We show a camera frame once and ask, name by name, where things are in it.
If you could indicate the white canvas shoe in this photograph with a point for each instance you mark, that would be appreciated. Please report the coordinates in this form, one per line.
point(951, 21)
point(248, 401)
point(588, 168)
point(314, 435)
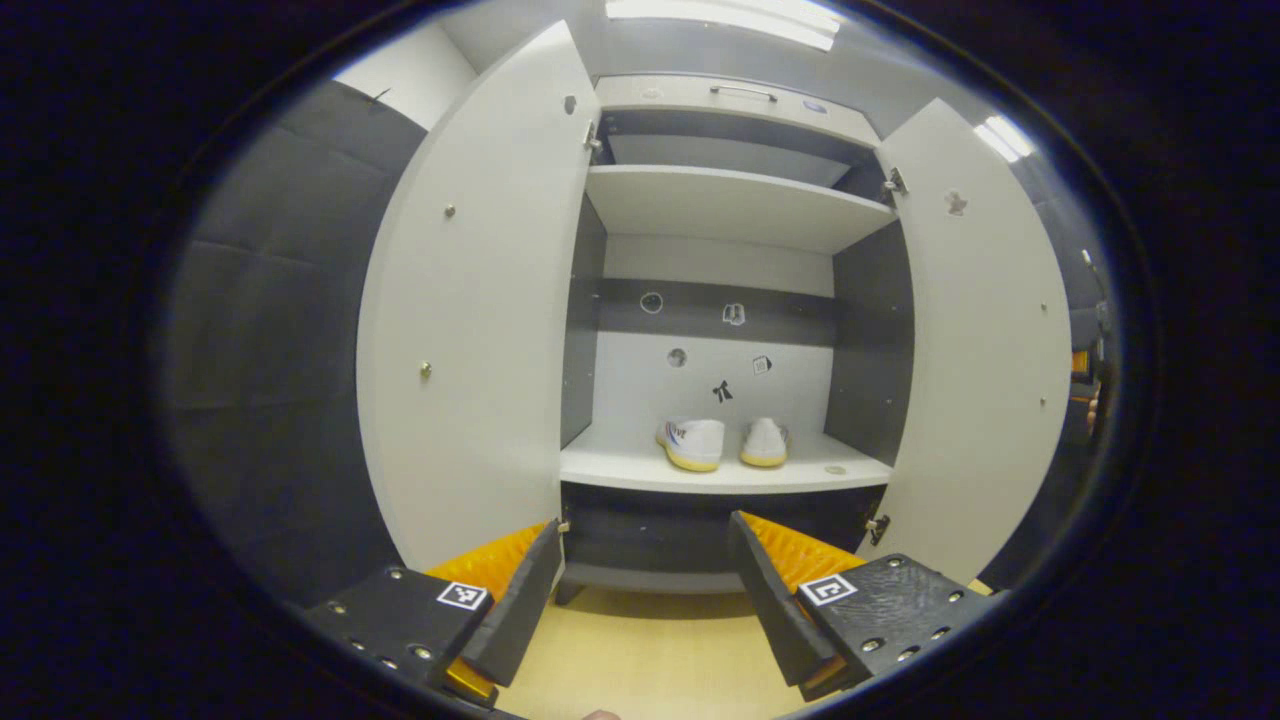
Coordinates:
point(695, 440)
point(765, 440)

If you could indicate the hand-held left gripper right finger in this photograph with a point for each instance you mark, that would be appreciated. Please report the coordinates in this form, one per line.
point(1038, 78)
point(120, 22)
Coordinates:
point(770, 610)

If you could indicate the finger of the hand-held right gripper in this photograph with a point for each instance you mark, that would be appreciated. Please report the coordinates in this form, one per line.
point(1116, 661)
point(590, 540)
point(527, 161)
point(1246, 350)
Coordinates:
point(1080, 362)

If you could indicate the black backdrop cloth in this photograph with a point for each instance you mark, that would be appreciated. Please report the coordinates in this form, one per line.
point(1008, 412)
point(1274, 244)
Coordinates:
point(280, 350)

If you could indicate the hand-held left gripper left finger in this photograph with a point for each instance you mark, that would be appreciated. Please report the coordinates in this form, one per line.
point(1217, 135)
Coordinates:
point(520, 610)

